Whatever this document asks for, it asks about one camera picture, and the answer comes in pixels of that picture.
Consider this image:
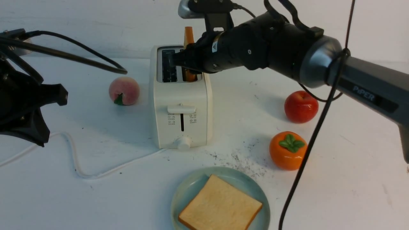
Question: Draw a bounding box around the toasted bread slice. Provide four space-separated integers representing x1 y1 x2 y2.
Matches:
178 174 263 230
182 27 197 82

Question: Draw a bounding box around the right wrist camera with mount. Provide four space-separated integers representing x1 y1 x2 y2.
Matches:
178 0 234 32

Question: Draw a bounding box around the red apple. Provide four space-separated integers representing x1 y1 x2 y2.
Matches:
284 91 319 124

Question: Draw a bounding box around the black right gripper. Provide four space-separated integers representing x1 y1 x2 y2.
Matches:
173 25 256 74

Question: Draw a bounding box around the white toaster power cord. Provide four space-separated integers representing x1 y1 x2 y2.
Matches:
0 132 166 179

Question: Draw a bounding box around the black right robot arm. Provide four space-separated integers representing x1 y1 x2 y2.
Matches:
169 13 409 162

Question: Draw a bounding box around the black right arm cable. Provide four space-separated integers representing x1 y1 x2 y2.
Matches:
233 0 356 230

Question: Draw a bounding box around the pink peach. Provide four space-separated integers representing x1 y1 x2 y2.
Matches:
108 77 140 106

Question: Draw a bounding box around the light green round plate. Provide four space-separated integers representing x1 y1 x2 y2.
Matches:
170 166 271 230

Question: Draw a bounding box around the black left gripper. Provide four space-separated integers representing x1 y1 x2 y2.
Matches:
0 59 68 147

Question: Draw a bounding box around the orange persimmon with green leaf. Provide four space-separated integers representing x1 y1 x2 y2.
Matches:
269 131 308 171

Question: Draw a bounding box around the white two-slot toaster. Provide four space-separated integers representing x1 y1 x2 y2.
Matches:
149 45 213 150

